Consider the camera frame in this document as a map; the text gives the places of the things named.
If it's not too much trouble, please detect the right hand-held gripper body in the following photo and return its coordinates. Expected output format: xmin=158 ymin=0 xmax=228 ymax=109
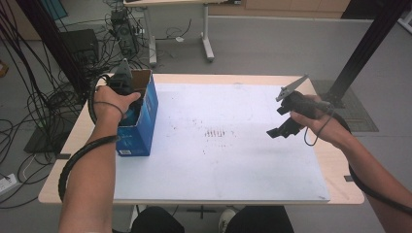
xmin=275 ymin=74 xmax=331 ymax=119

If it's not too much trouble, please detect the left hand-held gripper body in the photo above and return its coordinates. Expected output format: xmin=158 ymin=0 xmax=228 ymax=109
xmin=108 ymin=57 xmax=135 ymax=96

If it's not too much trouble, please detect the blue cardboard box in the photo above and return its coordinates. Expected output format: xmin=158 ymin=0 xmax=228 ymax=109
xmin=116 ymin=69 xmax=159 ymax=157

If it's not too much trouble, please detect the person's left hand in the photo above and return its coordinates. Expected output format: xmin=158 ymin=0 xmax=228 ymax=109
xmin=93 ymin=85 xmax=142 ymax=125

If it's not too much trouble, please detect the person's right hand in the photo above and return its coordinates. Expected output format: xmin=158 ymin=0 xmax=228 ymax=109
xmin=290 ymin=94 xmax=353 ymax=150

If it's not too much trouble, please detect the computer tower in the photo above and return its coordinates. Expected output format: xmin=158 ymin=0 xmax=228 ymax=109
xmin=110 ymin=8 xmax=139 ymax=56

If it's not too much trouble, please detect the dark grey floor mat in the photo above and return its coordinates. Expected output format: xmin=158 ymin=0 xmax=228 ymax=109
xmin=310 ymin=79 xmax=380 ymax=133

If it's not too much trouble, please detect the black equipment case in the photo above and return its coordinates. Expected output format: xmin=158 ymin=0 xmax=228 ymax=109
xmin=59 ymin=28 xmax=100 ymax=66

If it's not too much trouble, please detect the white table mat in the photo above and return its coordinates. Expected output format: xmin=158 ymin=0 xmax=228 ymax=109
xmin=113 ymin=82 xmax=331 ymax=203

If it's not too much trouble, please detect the person's right leg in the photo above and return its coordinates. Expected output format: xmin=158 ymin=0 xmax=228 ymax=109
xmin=224 ymin=206 xmax=295 ymax=233

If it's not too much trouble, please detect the person's leg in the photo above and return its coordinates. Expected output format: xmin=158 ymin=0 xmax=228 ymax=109
xmin=224 ymin=206 xmax=295 ymax=233
xmin=130 ymin=206 xmax=188 ymax=233

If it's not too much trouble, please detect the wooden cabinet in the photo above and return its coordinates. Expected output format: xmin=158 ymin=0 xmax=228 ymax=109
xmin=208 ymin=0 xmax=351 ymax=18

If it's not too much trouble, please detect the white shoe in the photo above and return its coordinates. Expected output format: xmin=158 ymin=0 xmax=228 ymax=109
xmin=218 ymin=208 xmax=237 ymax=233

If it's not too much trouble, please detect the person's left leg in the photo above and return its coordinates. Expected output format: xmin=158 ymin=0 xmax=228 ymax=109
xmin=130 ymin=206 xmax=188 ymax=233

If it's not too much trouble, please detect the white power strip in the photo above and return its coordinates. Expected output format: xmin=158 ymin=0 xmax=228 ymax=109
xmin=0 ymin=173 xmax=18 ymax=195

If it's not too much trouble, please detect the right thin black wrist cord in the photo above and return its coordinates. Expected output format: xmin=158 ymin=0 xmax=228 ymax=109
xmin=303 ymin=108 xmax=336 ymax=148

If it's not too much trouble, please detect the black metal post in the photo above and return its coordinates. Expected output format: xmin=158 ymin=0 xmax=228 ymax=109
xmin=16 ymin=0 xmax=91 ymax=95
xmin=328 ymin=0 xmax=412 ymax=101

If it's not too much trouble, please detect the tangle of black floor cables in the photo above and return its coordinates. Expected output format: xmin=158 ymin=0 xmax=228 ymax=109
xmin=0 ymin=0 xmax=154 ymax=208

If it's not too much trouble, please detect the white desk frame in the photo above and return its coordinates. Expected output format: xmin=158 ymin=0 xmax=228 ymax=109
xmin=122 ymin=0 xmax=242 ymax=66

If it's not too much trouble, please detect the black floor base plate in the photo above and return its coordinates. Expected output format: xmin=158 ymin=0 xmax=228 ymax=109
xmin=23 ymin=125 xmax=76 ymax=154

